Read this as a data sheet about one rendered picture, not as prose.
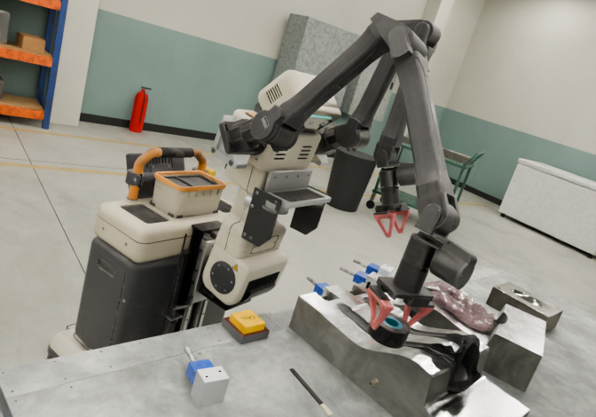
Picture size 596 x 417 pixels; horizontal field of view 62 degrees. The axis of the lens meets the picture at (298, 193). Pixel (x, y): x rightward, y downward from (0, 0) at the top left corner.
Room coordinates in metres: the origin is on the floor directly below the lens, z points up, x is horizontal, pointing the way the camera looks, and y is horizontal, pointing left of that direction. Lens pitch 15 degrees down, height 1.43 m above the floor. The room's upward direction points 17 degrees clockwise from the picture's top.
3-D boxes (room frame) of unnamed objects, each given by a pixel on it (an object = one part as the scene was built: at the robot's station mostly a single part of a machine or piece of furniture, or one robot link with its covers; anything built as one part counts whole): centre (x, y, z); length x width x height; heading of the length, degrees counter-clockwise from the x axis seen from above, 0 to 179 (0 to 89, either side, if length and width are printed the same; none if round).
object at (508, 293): (1.64, -0.87, 0.83); 0.20 x 0.15 x 0.07; 48
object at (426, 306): (0.93, -0.28, 1.01); 0.07 x 0.07 x 0.09; 29
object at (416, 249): (0.91, -0.26, 1.15); 0.07 x 0.06 x 0.07; 49
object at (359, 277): (1.41, -0.25, 0.85); 0.13 x 0.05 x 0.05; 65
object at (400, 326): (0.92, -0.26, 0.97); 0.08 x 0.08 x 0.04
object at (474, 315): (1.35, -0.52, 0.90); 0.26 x 0.18 x 0.08; 65
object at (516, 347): (1.35, -0.52, 0.85); 0.50 x 0.26 x 0.11; 65
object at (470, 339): (1.05, -0.34, 0.92); 0.35 x 0.16 x 0.09; 48
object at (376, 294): (0.90, -0.23, 1.01); 0.07 x 0.07 x 0.09; 29
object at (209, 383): (0.81, 0.08, 0.83); 0.13 x 0.05 x 0.05; 39
